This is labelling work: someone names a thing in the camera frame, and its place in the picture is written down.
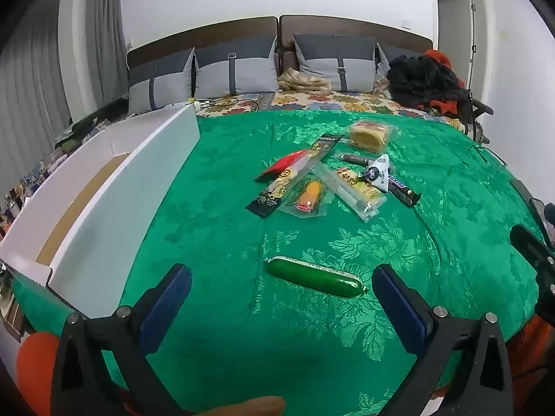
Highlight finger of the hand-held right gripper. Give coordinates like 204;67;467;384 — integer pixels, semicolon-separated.
535;269;555;326
510;224;555;269

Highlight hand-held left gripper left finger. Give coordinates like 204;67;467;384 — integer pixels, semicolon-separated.
51;262;194;416

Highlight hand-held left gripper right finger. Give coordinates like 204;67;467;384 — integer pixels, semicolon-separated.
372;263;514;416

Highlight green sausage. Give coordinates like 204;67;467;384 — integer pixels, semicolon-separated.
264;255;370;299

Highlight white cardboard box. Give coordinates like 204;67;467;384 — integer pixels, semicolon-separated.
0;105;201;319

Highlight dark chocolate bar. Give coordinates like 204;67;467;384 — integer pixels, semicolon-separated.
386;175;422;207

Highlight clear yellow long snack packet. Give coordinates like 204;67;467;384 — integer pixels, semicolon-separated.
318;162;387;224

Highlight white triangular snack packet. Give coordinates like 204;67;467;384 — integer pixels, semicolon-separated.
359;154;396;193

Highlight corn sausage packet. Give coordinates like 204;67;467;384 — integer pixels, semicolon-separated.
277;172;332;219

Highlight long black green snack packet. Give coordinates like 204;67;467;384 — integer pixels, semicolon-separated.
245;132;345;218

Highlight bread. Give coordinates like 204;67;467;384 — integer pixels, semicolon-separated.
347;120;399;154

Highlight red snack packet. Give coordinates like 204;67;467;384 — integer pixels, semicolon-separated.
254;148;313;181

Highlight green floral blanket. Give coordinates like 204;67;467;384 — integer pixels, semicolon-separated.
11;108;555;416

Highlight orange round object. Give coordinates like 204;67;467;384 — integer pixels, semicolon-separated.
16;331;61;416

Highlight dark bedside object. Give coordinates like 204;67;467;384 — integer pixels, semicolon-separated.
56;112;127;148

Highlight black clothing pile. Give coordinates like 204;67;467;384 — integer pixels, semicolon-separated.
387;55;467;109

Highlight orange cloth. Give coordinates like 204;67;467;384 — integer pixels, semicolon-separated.
422;49;464;115

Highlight white door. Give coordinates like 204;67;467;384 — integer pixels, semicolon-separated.
434;0;490;105

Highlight beige folded blanket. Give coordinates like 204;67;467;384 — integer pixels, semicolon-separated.
277;68;332;94

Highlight grey curtain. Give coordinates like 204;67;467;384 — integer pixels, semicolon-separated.
0;0;124;183

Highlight brown padded headboard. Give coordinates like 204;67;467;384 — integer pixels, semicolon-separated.
127;14;438;70

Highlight black cable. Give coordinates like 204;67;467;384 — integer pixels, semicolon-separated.
472;144;507;166

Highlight black metal frame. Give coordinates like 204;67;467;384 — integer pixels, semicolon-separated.
460;89;495;144

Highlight tangled thin cables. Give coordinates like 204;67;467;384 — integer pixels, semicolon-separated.
204;96;261;112

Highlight grey strapped pillow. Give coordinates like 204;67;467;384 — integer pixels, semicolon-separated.
191;37;278;98
375;43;430;83
127;47;196;113
292;34;378;93

